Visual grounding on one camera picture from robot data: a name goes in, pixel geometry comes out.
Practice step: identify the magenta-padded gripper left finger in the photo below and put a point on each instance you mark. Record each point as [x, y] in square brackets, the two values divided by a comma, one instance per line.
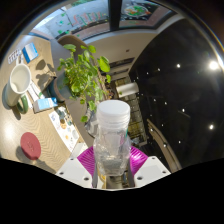
[71, 170]

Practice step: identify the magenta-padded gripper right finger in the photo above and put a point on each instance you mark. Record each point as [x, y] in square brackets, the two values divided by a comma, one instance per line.
[153, 168]

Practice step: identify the clear plastic bottle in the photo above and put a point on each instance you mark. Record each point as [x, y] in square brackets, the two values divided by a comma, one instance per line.
[112, 146]

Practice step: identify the white orange medicine box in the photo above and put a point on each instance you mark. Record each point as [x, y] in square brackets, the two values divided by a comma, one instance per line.
[79, 150]

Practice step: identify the printed white leaflet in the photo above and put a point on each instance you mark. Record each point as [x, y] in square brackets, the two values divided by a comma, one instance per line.
[65, 128]

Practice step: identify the flat round red coaster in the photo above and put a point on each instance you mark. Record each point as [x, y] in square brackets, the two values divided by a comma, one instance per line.
[30, 146]

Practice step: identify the light blue white carton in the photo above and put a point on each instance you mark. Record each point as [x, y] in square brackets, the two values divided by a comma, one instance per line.
[45, 105]

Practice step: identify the white round column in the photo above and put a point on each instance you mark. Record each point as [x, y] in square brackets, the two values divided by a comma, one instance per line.
[128, 89]

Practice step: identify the white paper strip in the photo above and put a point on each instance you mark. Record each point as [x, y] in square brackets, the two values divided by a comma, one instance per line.
[35, 91]

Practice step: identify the green potted plant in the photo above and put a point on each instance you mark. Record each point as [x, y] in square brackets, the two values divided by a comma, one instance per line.
[83, 76]

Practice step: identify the group of ceiling lights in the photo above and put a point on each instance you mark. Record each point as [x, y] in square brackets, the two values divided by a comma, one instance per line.
[213, 65]

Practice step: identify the flat blue white box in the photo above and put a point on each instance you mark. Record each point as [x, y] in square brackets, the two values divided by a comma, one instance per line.
[30, 52]

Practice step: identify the pill blister pack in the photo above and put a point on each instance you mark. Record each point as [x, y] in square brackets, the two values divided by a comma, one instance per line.
[14, 56]

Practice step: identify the round green window picture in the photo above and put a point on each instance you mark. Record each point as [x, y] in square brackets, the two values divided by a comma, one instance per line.
[140, 10]

